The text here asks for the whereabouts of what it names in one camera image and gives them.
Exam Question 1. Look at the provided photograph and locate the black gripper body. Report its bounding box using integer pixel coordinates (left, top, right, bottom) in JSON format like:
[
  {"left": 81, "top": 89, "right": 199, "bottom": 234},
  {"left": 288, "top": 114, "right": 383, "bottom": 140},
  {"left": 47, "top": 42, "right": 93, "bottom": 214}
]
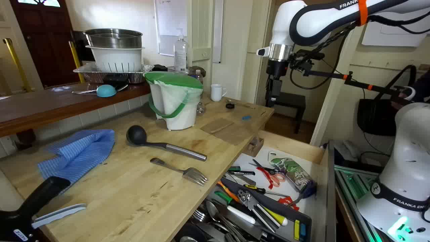
[{"left": 266, "top": 60, "right": 285, "bottom": 107}]

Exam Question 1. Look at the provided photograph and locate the black ladle steel handle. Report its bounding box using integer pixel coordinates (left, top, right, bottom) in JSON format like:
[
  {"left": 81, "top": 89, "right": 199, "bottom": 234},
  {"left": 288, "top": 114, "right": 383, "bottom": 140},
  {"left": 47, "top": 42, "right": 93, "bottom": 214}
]
[{"left": 125, "top": 124, "right": 208, "bottom": 163}]

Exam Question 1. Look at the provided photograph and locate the open wooden drawer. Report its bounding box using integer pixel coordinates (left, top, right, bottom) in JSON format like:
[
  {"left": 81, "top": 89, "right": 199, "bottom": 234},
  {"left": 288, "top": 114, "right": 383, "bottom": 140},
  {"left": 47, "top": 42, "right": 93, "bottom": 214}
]
[{"left": 172, "top": 129, "right": 337, "bottom": 242}]

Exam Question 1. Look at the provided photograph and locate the black stool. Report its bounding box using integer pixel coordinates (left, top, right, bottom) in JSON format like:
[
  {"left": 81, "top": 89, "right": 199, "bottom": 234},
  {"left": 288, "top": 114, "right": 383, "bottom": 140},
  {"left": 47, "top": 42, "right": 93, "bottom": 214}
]
[{"left": 266, "top": 90, "right": 308, "bottom": 133}]

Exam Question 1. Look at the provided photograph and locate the white mug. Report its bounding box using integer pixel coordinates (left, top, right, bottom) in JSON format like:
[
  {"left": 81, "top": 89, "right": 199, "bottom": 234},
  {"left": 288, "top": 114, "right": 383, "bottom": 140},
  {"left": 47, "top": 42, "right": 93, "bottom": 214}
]
[{"left": 210, "top": 82, "right": 229, "bottom": 103}]

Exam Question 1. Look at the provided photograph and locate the brown rectangular mat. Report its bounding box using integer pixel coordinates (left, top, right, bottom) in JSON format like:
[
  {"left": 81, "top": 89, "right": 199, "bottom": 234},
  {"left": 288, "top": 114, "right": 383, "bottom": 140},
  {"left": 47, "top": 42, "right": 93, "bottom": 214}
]
[{"left": 199, "top": 117, "right": 253, "bottom": 145}]

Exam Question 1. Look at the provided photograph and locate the green printed packet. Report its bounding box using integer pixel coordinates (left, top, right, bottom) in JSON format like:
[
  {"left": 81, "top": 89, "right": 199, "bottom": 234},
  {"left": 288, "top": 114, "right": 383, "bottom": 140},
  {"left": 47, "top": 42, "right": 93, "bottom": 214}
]
[{"left": 270, "top": 155, "right": 317, "bottom": 199}]

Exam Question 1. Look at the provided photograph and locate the grey electronics box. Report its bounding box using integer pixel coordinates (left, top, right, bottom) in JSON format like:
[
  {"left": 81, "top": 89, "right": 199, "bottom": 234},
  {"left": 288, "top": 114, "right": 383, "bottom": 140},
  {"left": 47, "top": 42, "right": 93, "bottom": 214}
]
[{"left": 333, "top": 140, "right": 360, "bottom": 167}]

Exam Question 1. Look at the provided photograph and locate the white bucket green rim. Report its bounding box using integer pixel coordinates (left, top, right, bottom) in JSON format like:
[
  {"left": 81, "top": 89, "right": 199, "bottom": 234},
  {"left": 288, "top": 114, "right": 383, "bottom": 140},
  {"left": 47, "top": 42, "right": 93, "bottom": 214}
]
[{"left": 144, "top": 71, "right": 204, "bottom": 132}]

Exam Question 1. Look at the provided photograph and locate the clear plastic bottle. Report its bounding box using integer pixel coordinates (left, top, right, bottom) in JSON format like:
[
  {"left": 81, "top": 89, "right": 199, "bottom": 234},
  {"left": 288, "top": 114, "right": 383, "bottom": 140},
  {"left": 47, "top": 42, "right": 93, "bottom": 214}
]
[{"left": 173, "top": 36, "right": 188, "bottom": 73}]

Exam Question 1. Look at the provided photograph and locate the black bag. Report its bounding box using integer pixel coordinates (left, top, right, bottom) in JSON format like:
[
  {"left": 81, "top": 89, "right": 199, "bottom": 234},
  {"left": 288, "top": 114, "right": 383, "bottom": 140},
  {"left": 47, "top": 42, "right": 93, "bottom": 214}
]
[{"left": 356, "top": 98, "right": 401, "bottom": 137}]

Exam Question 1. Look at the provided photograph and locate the silver fork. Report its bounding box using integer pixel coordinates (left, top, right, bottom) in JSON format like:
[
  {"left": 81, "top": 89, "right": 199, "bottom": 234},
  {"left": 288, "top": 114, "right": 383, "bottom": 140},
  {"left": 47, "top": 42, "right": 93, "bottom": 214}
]
[{"left": 149, "top": 156, "right": 210, "bottom": 187}]

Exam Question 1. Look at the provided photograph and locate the white board panel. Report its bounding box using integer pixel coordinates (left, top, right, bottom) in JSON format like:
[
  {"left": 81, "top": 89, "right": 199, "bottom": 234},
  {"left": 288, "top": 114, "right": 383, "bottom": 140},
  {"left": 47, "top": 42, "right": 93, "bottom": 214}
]
[{"left": 360, "top": 19, "right": 430, "bottom": 48}]

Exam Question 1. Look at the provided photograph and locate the yellow white tool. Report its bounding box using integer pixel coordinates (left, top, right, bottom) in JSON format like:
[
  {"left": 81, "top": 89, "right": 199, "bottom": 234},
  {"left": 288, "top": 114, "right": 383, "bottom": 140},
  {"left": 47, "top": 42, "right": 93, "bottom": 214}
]
[{"left": 264, "top": 207, "right": 289, "bottom": 227}]

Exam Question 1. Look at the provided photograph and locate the steel cooking pot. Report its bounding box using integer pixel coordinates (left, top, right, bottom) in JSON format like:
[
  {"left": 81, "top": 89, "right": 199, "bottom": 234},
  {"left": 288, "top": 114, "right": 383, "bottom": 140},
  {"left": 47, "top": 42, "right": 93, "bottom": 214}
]
[{"left": 83, "top": 27, "right": 144, "bottom": 50}]

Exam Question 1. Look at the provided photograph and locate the teal bowl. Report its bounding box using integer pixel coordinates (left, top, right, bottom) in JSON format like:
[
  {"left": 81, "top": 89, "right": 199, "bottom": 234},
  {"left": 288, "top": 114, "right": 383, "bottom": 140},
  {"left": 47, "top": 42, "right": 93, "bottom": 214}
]
[{"left": 96, "top": 83, "right": 118, "bottom": 98}]

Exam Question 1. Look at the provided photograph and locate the yellow pole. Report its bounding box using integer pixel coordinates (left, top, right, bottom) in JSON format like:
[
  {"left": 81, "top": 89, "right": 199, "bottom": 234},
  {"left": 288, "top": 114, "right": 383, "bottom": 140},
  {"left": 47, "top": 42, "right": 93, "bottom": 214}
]
[{"left": 67, "top": 40, "right": 86, "bottom": 85}]

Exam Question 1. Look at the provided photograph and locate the blue cloth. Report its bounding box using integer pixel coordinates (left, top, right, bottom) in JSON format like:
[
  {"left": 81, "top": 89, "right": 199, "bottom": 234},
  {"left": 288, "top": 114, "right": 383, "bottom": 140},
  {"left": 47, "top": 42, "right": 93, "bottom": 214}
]
[{"left": 36, "top": 128, "right": 117, "bottom": 184}]

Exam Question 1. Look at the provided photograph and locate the dark brown wooden counter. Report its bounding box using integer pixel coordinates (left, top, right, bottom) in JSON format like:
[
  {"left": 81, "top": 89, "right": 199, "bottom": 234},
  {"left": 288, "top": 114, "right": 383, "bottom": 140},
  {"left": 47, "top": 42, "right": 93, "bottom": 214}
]
[{"left": 0, "top": 81, "right": 152, "bottom": 138}]

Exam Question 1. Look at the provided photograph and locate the dark brown door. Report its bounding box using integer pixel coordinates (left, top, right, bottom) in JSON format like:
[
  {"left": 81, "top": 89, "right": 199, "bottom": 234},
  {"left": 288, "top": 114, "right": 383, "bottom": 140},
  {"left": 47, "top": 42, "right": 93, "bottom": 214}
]
[{"left": 10, "top": 0, "right": 82, "bottom": 89}]

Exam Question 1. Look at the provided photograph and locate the orange handled tool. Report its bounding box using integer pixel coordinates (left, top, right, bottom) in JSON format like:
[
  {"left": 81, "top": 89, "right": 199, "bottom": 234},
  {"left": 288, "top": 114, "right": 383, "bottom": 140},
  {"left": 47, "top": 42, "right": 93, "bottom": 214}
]
[{"left": 218, "top": 180, "right": 241, "bottom": 203}]

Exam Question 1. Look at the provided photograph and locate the orange strap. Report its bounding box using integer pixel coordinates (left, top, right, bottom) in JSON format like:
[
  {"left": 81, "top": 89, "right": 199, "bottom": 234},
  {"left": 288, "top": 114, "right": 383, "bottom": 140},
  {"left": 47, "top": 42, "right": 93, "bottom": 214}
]
[{"left": 358, "top": 0, "right": 370, "bottom": 25}]

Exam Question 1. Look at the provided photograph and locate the metal robot mounting frame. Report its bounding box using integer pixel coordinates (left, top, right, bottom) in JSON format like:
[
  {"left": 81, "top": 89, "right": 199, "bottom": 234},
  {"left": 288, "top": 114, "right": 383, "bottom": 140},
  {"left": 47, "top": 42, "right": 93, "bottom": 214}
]
[{"left": 333, "top": 164, "right": 387, "bottom": 242}]

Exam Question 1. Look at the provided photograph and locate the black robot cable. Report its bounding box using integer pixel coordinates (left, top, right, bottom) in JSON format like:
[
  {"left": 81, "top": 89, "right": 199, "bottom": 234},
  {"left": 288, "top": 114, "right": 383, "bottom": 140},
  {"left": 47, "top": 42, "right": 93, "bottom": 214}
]
[{"left": 288, "top": 8, "right": 430, "bottom": 91}]

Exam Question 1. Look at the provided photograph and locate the white handled knife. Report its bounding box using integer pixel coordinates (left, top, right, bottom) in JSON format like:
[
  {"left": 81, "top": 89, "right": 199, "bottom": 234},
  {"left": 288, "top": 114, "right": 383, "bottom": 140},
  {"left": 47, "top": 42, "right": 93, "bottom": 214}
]
[{"left": 226, "top": 206, "right": 257, "bottom": 226}]

